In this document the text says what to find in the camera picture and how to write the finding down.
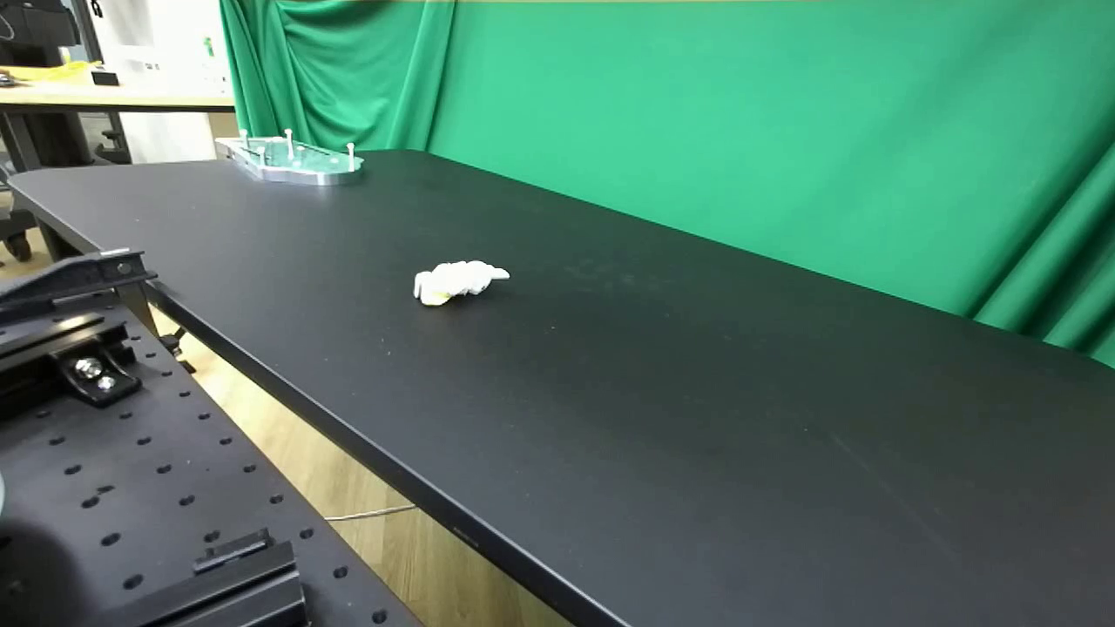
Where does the black bracket bottom left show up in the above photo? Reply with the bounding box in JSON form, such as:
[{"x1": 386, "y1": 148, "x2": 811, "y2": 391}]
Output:
[{"x1": 93, "y1": 539, "x2": 310, "y2": 627}]

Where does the black mounting rail bracket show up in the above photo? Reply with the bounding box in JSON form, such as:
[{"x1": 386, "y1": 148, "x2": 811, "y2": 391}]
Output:
[{"x1": 0, "y1": 247, "x2": 146, "y2": 411}]

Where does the clear acrylic plate with pegs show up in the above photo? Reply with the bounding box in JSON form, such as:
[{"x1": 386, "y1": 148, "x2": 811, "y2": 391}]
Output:
[{"x1": 217, "y1": 132, "x2": 362, "y2": 189}]

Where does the black perforated breadboard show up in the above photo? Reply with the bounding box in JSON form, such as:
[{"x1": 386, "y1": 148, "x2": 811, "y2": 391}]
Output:
[{"x1": 0, "y1": 321, "x2": 416, "y2": 627}]

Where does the white bunny doll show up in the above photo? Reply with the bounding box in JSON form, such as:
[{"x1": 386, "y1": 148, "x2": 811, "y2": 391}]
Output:
[{"x1": 416, "y1": 261, "x2": 508, "y2": 307}]

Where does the green backdrop curtain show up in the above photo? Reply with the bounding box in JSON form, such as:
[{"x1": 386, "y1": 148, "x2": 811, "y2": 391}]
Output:
[{"x1": 217, "y1": 0, "x2": 1115, "y2": 364}]

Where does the wooden desk in background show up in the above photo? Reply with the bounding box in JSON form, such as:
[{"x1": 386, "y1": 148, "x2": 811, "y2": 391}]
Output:
[{"x1": 0, "y1": 64, "x2": 232, "y2": 171}]

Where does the white cabinet in background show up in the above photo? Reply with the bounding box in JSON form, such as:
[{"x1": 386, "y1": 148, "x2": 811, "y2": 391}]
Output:
[{"x1": 86, "y1": 0, "x2": 230, "y2": 83}]

